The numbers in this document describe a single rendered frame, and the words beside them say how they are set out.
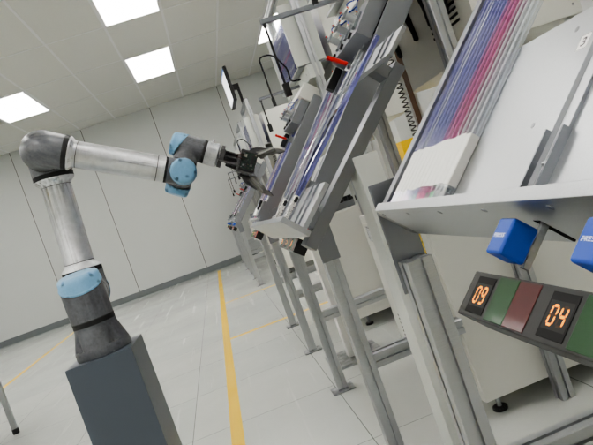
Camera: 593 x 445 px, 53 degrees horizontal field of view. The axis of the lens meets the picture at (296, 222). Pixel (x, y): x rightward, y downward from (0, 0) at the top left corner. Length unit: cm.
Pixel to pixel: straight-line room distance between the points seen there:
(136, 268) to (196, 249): 106
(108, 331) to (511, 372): 111
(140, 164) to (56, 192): 28
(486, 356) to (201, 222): 887
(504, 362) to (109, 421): 108
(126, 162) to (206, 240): 869
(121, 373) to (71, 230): 45
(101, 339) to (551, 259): 126
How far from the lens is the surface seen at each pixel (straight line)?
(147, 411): 169
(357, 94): 164
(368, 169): 136
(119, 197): 1050
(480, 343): 175
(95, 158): 172
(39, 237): 1076
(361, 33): 173
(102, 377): 168
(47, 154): 174
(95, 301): 169
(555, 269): 183
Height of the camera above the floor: 79
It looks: 3 degrees down
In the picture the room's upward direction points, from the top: 19 degrees counter-clockwise
